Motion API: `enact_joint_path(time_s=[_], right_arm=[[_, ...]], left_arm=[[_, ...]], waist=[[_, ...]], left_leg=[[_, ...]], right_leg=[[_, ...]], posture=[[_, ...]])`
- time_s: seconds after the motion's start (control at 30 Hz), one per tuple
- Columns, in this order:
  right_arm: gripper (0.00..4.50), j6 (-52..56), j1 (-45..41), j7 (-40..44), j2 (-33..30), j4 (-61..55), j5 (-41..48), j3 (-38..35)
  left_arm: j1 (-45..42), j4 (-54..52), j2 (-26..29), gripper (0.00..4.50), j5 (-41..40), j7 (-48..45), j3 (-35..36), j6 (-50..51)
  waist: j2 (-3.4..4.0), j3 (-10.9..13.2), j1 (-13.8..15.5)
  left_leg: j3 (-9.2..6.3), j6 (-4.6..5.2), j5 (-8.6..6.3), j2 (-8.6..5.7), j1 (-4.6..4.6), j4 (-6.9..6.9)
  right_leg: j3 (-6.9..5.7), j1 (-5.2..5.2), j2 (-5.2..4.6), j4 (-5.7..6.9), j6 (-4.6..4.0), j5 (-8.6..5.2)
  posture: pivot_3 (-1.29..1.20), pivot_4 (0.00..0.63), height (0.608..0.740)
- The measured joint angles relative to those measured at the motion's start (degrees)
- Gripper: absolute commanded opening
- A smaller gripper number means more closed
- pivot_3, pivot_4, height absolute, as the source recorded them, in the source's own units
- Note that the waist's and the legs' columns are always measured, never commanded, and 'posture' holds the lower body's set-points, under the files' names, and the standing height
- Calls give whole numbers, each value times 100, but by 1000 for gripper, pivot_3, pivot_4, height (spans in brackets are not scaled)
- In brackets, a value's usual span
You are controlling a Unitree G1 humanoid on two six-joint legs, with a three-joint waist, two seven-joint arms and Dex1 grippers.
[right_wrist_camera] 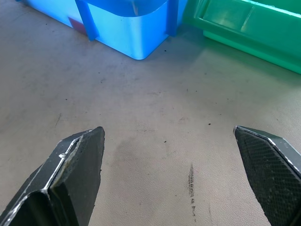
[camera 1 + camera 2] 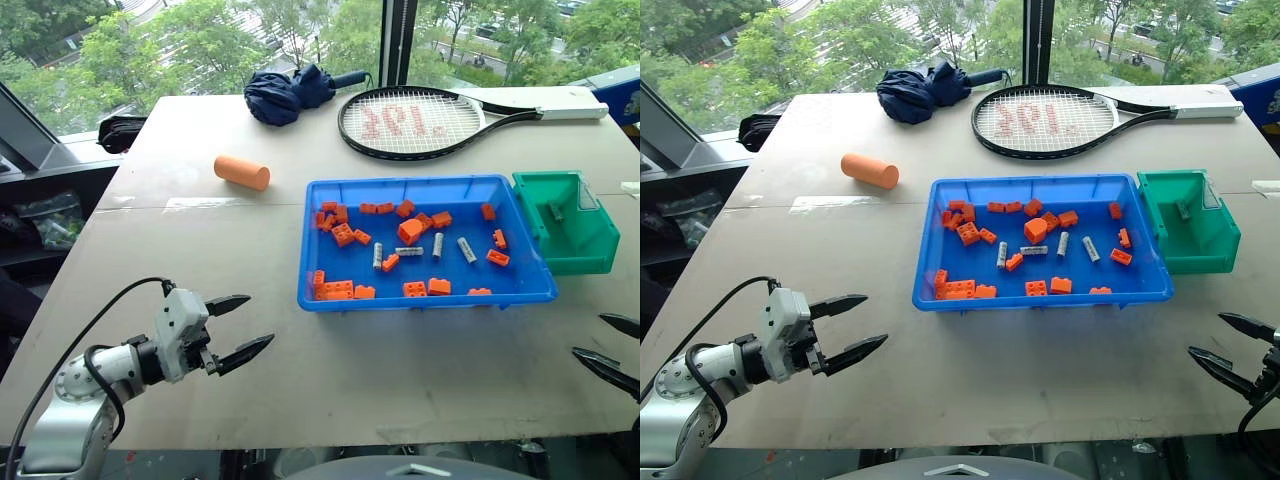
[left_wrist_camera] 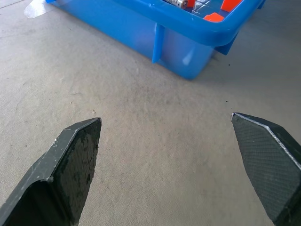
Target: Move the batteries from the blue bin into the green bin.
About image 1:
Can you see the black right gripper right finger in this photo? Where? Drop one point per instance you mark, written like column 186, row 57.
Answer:
column 270, row 174

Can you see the green plastic storage bin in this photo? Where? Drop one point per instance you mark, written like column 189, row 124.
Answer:
column 247, row 28

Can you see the blue plastic storage bin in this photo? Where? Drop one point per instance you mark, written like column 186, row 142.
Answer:
column 127, row 30

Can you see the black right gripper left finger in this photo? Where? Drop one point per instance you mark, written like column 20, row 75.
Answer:
column 70, row 179

